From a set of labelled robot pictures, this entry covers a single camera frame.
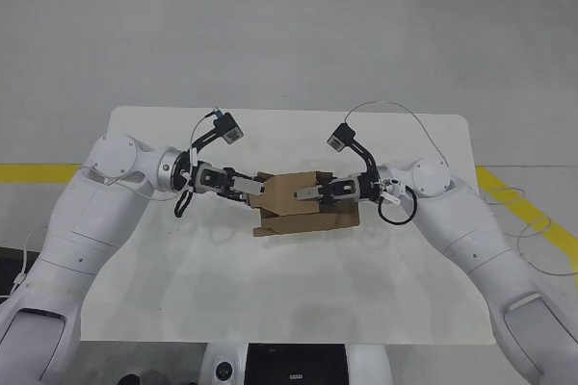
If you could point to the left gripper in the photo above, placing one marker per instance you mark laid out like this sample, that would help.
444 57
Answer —
207 176

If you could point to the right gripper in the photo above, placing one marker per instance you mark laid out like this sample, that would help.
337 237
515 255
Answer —
354 187

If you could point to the small brown carton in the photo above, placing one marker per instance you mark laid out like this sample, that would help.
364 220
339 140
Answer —
301 204

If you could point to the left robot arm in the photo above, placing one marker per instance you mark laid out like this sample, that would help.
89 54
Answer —
77 226

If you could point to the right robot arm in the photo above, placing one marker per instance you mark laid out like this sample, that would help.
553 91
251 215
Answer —
481 240

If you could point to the robot body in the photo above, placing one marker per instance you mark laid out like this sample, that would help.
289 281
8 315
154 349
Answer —
296 364

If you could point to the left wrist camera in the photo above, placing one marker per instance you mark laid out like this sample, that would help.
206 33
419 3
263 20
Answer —
221 129

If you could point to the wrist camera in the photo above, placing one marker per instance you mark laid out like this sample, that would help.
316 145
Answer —
221 129
351 144

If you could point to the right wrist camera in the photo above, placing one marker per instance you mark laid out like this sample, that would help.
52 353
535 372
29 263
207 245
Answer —
351 144

